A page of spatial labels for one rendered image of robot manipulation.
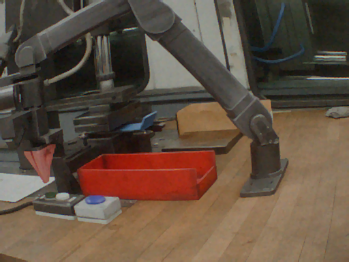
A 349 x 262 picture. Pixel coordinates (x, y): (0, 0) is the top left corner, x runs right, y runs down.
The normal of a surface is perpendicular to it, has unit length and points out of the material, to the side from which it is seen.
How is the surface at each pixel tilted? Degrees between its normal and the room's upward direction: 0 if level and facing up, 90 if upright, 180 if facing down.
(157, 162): 90
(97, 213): 90
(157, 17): 90
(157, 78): 90
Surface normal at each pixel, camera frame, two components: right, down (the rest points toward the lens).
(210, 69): 0.17, 0.14
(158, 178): -0.35, 0.23
